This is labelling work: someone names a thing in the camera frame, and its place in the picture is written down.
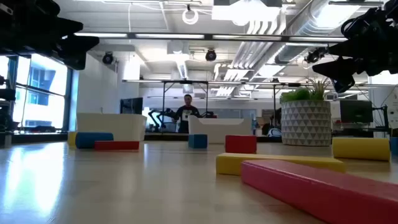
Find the black aluminium table frame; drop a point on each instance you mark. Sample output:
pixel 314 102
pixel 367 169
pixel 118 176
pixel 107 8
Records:
pixel 164 137

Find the black background robot arm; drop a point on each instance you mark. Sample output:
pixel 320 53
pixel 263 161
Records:
pixel 154 115

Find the person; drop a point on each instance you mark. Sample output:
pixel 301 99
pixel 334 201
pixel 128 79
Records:
pixel 185 115

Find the yellow arch block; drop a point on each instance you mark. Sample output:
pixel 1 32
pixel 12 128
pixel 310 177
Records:
pixel 71 139

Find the blue cube block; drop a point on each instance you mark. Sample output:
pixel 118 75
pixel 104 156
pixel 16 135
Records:
pixel 394 146

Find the blue rectangular block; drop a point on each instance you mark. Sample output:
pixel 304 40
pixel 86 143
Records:
pixel 197 141

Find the yellow cylinder block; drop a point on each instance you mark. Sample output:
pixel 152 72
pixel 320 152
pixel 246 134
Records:
pixel 360 149

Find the white plastic bin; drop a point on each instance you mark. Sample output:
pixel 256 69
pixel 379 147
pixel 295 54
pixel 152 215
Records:
pixel 217 132
pixel 112 126

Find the blue cylinder block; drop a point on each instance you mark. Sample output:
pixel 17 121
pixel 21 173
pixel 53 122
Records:
pixel 93 140

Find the dark equipment beside window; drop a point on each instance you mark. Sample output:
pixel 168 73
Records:
pixel 7 94

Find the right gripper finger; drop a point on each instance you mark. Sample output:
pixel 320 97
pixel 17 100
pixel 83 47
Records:
pixel 348 49
pixel 342 70

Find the potted succulent patterned pot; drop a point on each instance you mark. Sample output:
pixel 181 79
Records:
pixel 306 123

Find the silver ventilation duct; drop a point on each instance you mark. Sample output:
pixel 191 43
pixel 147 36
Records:
pixel 311 25

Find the background desk with equipment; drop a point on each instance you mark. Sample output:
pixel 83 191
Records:
pixel 357 132

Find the large window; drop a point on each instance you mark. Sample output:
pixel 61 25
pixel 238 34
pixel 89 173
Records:
pixel 46 93

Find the black overhead camera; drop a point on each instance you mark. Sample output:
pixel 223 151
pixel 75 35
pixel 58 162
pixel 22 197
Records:
pixel 314 56
pixel 108 58
pixel 211 55

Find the long yellow block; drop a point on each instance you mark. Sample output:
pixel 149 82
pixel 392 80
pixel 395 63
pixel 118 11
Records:
pixel 236 163

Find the black monitor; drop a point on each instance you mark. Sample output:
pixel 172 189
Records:
pixel 356 111
pixel 131 105

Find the red cube block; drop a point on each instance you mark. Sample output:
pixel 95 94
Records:
pixel 241 144

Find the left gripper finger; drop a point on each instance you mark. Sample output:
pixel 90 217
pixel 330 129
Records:
pixel 79 46
pixel 70 27

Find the red rectangular block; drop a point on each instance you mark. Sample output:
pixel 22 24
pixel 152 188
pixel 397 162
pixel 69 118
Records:
pixel 311 186
pixel 116 145

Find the red background object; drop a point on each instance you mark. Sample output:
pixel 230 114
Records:
pixel 213 115

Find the black background rig frame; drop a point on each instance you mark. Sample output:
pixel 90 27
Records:
pixel 163 102

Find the blue white rounded object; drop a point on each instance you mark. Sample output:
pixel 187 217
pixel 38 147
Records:
pixel 274 132

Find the long ceiling light bar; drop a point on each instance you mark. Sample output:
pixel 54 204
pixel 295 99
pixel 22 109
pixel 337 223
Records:
pixel 171 36

